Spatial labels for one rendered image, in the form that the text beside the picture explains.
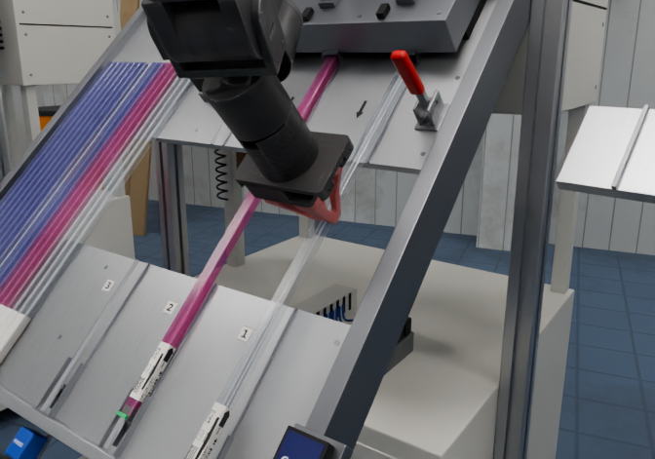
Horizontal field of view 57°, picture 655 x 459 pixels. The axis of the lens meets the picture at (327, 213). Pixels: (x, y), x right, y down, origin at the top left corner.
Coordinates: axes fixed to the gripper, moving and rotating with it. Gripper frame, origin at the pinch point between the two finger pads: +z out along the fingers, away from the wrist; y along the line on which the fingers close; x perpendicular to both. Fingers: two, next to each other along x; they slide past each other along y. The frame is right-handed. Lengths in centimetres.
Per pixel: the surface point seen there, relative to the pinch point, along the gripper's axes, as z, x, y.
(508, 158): 217, -174, 68
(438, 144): 0.3, -10.4, -8.3
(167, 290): 2.1, 12.3, 16.4
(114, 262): 2.3, 11.0, 27.0
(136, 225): 186, -69, 263
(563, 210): 59, -42, -8
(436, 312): 56, -14, 8
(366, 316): 0.5, 9.3, -8.7
